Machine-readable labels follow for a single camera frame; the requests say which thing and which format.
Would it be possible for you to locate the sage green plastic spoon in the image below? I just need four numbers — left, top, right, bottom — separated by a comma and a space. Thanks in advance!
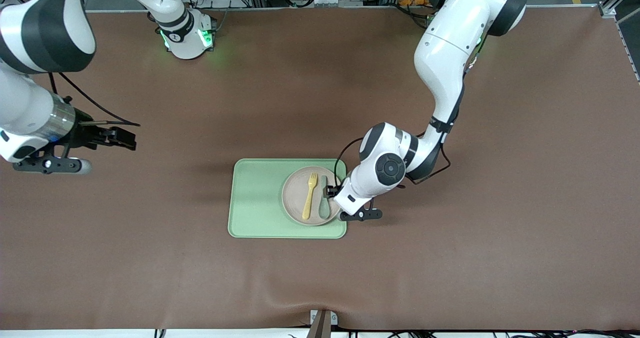
318, 175, 332, 220

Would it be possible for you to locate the yellow plastic fork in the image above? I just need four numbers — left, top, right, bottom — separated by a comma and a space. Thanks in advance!
301, 173, 319, 220

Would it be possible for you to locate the beige round plate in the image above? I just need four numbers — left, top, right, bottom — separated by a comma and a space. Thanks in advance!
281, 166, 345, 227

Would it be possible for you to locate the light green rectangular tray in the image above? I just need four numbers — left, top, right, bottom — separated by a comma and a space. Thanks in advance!
227, 158, 347, 239

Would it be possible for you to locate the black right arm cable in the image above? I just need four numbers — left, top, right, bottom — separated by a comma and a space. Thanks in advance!
47, 72, 141, 127

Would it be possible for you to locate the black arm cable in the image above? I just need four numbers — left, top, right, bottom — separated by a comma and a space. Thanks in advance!
47, 72, 141, 127
334, 137, 451, 186

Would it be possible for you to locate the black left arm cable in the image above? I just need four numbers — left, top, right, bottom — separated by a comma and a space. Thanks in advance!
334, 137, 451, 186

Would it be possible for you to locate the grey metal table bracket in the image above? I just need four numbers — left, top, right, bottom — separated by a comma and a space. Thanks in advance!
310, 309, 338, 326

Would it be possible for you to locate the brown strap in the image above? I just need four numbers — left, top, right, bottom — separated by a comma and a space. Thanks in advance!
306, 310, 333, 338

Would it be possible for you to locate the aluminium frame profile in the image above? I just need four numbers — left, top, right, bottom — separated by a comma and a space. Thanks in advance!
598, 0, 640, 81

